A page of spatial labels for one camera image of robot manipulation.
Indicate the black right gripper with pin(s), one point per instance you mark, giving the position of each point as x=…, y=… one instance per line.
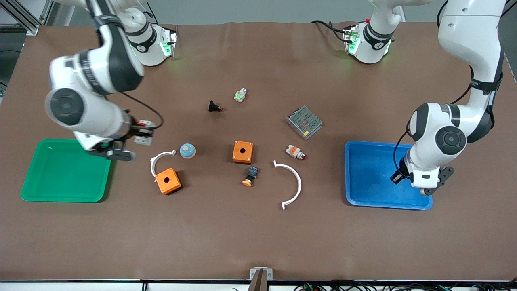
x=135, y=131

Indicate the orange push button box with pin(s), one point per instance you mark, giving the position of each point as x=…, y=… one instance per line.
x=173, y=186
x=247, y=157

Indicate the blue plastic tray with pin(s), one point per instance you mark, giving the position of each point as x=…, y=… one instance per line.
x=371, y=178

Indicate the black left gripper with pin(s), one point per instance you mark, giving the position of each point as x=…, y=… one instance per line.
x=397, y=176

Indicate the blue dome cap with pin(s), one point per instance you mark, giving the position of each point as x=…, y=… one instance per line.
x=190, y=153

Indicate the metal mesh power supply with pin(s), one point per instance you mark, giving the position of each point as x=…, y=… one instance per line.
x=304, y=122

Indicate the aluminium frame profile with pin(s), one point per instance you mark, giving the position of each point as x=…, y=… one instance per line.
x=45, y=10

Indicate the green white push button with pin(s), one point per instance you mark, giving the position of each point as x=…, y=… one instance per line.
x=240, y=95

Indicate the white circuit breaker red switch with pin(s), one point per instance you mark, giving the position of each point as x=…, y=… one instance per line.
x=143, y=140

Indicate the red white push button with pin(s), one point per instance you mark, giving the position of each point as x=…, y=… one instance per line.
x=294, y=151

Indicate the white table edge rail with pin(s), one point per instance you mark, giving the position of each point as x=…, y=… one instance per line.
x=80, y=285

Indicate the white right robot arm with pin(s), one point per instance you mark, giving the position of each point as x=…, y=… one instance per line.
x=101, y=68

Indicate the grey metal bracket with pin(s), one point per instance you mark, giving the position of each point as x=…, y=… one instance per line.
x=254, y=274

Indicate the green plastic tray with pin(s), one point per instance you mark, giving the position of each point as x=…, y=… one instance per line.
x=60, y=173

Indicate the yellow mushroom push button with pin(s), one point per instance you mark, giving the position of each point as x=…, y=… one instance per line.
x=252, y=171

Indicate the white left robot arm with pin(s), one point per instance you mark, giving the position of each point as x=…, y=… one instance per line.
x=464, y=40

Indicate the black red push button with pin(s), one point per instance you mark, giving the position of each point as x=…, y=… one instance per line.
x=213, y=106

